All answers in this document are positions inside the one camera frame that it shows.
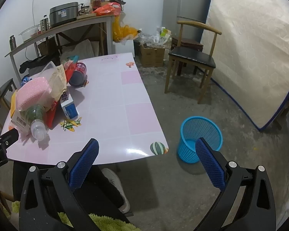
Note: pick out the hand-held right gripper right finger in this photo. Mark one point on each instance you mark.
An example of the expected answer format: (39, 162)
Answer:
(210, 163)

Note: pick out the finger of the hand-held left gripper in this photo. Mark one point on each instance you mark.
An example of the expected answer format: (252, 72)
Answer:
(9, 136)

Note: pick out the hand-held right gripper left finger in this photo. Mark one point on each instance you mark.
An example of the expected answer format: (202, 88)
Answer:
(84, 163)

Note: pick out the clear bottle with green label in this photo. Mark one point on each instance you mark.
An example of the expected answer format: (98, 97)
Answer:
(37, 125)

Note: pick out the blue plastic wastebasket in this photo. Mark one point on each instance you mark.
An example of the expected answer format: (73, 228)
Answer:
(195, 127)

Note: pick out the blue and white box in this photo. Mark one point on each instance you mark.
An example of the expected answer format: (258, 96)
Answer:
(69, 108)

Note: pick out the brown paper bag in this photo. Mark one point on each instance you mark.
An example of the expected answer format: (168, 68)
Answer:
(57, 81)

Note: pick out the clear plastic food container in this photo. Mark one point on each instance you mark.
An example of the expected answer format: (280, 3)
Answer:
(47, 70)

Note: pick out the white barcode labelled carton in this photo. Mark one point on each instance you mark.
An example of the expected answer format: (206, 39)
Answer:
(20, 122)

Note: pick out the yellow packet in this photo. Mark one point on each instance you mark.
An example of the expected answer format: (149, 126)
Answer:
(13, 103)

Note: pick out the person's black trouser leg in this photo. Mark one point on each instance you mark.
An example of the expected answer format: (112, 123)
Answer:
(98, 197)

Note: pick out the white shoe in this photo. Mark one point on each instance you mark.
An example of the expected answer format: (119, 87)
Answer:
(115, 185)

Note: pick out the wooden chair with dark seat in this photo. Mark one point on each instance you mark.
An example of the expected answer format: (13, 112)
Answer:
(2, 91)

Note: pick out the red snack bag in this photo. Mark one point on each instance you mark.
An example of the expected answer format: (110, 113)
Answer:
(53, 115)

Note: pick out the pink foam sheet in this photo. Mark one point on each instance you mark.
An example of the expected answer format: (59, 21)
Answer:
(31, 92)

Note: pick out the green fluffy rug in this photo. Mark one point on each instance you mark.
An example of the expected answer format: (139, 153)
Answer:
(106, 223)

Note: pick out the black cloth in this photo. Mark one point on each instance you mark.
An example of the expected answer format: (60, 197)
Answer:
(36, 63)

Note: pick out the red cylindrical can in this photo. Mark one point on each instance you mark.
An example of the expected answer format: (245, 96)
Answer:
(78, 75)

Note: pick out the metal thermos bottle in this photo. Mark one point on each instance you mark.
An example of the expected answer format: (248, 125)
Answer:
(12, 42)

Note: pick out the clear plastic bowl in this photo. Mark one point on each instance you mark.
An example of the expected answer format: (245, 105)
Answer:
(29, 33)

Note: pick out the wooden chair with black seat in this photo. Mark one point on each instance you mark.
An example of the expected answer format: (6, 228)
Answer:
(192, 56)

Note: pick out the white woven sack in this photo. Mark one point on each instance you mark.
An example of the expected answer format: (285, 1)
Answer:
(81, 49)

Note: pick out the beige quilted mattress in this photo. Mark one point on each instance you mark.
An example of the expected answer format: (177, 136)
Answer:
(250, 53)

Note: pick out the metal jars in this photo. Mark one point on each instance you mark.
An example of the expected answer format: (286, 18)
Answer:
(44, 23)

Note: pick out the dark wooden stool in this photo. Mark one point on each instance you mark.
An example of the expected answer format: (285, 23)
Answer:
(189, 43)

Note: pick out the cardboard box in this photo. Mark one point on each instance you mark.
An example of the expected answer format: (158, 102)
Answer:
(150, 56)

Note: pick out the grey rice cooker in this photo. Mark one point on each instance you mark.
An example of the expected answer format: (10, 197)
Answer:
(62, 13)

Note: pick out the yellow plastic bag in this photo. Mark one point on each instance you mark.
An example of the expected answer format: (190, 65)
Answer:
(120, 32)

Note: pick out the pile of clear plastic bags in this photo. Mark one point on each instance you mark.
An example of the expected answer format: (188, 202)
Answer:
(151, 38)

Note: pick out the red plastic bag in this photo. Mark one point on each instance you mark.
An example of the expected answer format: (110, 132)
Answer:
(106, 9)

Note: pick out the grey refrigerator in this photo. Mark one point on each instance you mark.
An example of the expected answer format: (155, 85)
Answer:
(190, 2)

